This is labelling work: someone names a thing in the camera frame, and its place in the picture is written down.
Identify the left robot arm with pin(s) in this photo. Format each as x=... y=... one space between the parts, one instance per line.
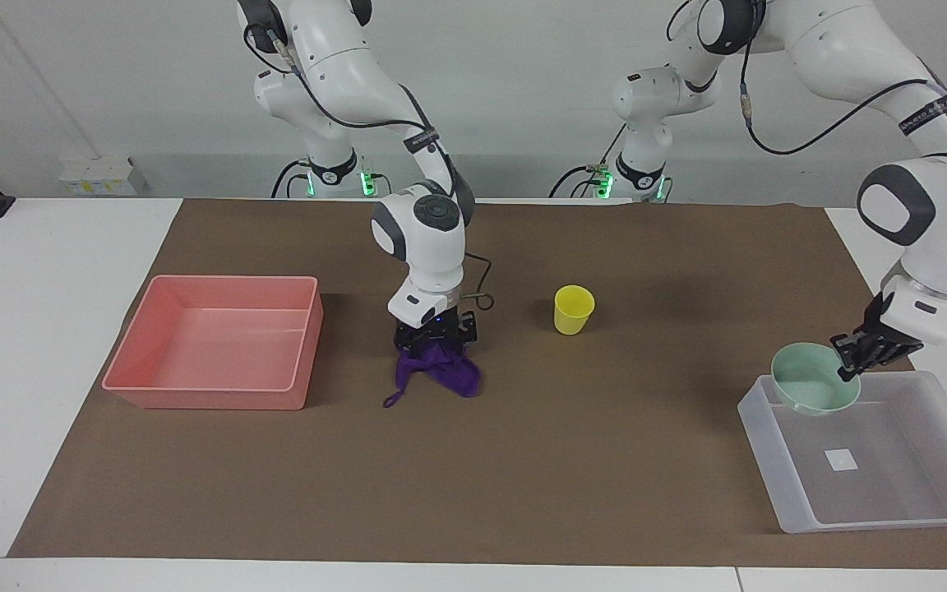
x=843 y=41

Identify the pink plastic box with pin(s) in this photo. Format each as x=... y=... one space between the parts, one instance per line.
x=219 y=337

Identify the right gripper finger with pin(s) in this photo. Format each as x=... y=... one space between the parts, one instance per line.
x=468 y=335
x=404 y=339

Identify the yellow plastic cup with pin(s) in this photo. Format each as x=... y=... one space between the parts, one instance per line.
x=574 y=312

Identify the clear plastic box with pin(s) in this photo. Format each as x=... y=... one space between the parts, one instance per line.
x=893 y=485

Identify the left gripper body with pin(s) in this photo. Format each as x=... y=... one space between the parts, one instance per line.
x=893 y=344

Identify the white wall socket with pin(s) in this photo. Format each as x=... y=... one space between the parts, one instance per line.
x=97 y=175

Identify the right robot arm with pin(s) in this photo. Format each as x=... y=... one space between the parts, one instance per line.
x=334 y=66

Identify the light green bowl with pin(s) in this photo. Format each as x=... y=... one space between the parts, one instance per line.
x=810 y=395

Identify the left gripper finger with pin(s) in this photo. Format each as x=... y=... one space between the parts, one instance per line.
x=852 y=340
x=858 y=365

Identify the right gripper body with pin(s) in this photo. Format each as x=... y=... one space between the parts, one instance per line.
x=439 y=326

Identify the purple cloth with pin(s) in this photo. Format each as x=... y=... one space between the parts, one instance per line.
x=445 y=370

